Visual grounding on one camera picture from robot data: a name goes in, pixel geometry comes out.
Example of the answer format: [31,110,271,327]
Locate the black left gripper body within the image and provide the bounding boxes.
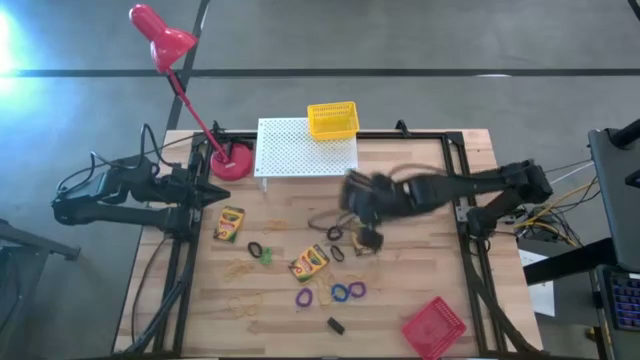
[172,167,204,214]

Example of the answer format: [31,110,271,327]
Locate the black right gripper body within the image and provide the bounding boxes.
[357,172,409,254]

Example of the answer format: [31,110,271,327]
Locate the yellow green crayon box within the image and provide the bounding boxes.
[288,243,331,284]
[213,205,246,244]

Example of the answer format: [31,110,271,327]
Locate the tan rubber band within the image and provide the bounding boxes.
[227,293,264,320]
[262,218,290,235]
[222,258,257,283]
[314,272,337,307]

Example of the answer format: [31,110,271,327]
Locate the yellow plastic basket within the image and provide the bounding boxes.
[306,100,361,142]

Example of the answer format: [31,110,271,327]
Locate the red plastic basket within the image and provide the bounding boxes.
[400,295,468,360]

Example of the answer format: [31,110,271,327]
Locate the red desk lamp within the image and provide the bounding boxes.
[128,3,254,182]

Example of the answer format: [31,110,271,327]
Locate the white perforated shelf riser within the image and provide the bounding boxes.
[253,117,360,194]

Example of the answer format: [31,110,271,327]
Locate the black metal stand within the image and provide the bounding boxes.
[0,218,82,360]

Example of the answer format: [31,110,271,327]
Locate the white paper sheet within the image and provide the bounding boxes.
[517,248,557,318]

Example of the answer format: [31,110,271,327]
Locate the black metal beam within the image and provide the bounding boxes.
[522,237,619,286]

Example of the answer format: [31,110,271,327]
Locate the black monitor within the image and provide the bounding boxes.
[587,117,640,274]

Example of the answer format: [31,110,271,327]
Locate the keyboard with coloured keys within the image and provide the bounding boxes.
[597,264,640,334]

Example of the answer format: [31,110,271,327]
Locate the black aluminium table frame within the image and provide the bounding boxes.
[152,130,539,357]

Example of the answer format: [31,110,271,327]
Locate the bundle of coloured cables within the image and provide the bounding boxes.
[512,159,599,249]

